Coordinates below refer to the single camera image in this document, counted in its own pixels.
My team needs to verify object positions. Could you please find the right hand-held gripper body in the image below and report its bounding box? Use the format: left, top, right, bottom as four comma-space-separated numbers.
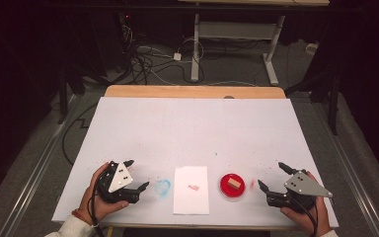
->
265, 169, 334, 214

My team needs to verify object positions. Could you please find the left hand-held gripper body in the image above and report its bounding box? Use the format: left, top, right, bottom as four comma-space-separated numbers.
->
96, 160, 143, 204

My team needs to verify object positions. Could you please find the small wooden stamp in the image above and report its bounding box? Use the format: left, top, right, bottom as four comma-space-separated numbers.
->
227, 178, 242, 192

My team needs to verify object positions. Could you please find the round red ink pad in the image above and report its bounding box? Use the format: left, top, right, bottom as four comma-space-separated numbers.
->
219, 173, 247, 199

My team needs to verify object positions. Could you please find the white paper sheet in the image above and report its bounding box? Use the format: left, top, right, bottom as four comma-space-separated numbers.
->
173, 166, 211, 216

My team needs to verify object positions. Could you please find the person's right hand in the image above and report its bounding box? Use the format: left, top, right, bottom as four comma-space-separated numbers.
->
279, 170, 334, 237

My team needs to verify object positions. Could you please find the person's left hand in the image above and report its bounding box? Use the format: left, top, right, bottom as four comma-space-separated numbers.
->
77, 161, 130, 225

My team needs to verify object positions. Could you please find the white board table cover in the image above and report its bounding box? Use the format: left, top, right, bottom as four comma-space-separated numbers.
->
51, 96, 341, 229

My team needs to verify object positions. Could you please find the black metal stand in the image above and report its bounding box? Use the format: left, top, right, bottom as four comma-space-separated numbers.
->
56, 63, 87, 125
285, 70, 341, 136

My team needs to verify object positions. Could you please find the wooden table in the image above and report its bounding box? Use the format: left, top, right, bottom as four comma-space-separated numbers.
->
104, 84, 287, 100

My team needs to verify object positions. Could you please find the white floor socket box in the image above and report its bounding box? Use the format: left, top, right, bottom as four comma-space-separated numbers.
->
305, 42, 320, 56

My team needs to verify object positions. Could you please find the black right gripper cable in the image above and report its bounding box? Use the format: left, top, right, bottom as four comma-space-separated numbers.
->
294, 197, 320, 237

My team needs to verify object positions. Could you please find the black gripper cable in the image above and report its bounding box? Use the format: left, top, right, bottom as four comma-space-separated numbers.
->
90, 169, 107, 237
294, 197, 320, 237

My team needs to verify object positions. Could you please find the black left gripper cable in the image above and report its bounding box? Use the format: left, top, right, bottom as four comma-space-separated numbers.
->
90, 169, 107, 237

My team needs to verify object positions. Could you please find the metal floor rail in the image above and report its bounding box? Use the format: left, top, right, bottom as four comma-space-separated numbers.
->
311, 102, 379, 237
0, 94, 84, 237

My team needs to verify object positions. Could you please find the red bracelet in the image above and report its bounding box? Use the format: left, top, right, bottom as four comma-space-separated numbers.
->
71, 208, 94, 227

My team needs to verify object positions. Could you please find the black floor cable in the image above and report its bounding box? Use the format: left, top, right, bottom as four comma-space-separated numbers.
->
61, 103, 99, 166

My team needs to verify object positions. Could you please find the tangle of floor cables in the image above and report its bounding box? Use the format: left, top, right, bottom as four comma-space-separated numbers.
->
120, 24, 206, 86

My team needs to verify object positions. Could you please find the white metal desk frame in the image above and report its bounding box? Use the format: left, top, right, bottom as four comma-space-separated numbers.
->
177, 0, 331, 87

